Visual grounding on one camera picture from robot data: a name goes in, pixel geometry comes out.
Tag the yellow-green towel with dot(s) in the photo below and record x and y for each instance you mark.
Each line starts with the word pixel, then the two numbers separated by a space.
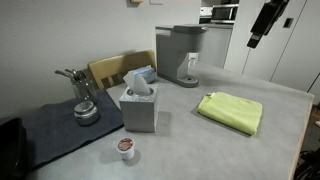
pixel 236 112

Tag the blue face mask pack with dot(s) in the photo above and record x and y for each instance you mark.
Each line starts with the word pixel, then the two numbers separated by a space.
pixel 147 72

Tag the round metal tin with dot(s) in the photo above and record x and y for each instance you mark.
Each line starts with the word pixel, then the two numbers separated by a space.
pixel 86 113

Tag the dark blue cloth mat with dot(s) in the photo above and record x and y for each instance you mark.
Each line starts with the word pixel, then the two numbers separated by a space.
pixel 52 130

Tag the wooden chair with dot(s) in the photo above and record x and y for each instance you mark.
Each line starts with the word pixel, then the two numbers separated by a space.
pixel 109 72

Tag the microwave oven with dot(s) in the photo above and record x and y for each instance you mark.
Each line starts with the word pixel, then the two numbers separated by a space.
pixel 225 13

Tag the glass jar with utensils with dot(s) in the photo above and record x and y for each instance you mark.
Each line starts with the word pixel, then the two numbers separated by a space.
pixel 82 86

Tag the coffee pod cup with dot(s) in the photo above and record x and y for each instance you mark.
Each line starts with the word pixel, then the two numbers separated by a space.
pixel 126 148

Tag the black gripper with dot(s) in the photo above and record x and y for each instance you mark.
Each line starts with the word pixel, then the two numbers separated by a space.
pixel 268 15

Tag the grey tissue box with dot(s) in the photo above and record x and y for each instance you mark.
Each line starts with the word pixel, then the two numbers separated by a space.
pixel 140 113

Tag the white tissue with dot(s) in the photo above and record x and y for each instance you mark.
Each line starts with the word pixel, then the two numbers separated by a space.
pixel 137 84

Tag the grey coffee machine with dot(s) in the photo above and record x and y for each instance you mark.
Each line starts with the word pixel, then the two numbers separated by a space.
pixel 173 44

